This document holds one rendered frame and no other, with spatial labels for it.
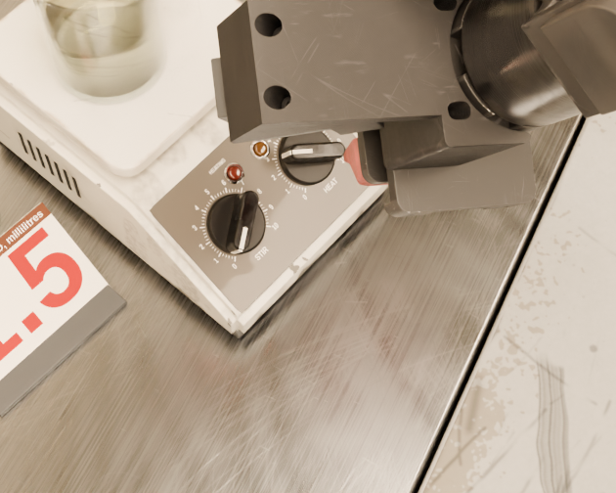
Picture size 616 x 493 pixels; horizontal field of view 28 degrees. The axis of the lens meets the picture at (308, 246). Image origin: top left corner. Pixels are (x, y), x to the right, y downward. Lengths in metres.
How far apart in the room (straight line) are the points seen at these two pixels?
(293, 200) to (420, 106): 0.23
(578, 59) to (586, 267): 0.35
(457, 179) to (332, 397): 0.19
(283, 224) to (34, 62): 0.15
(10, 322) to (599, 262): 0.33
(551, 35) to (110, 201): 0.33
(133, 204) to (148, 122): 0.04
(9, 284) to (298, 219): 0.16
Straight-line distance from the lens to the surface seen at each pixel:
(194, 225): 0.64
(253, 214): 0.63
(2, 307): 0.67
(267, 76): 0.42
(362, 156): 0.51
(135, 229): 0.65
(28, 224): 0.67
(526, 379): 0.67
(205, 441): 0.65
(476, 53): 0.44
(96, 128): 0.63
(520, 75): 0.42
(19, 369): 0.67
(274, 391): 0.65
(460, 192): 0.50
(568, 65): 0.37
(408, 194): 0.49
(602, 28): 0.35
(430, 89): 0.44
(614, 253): 0.71
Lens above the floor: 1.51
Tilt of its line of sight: 62 degrees down
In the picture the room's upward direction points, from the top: 2 degrees clockwise
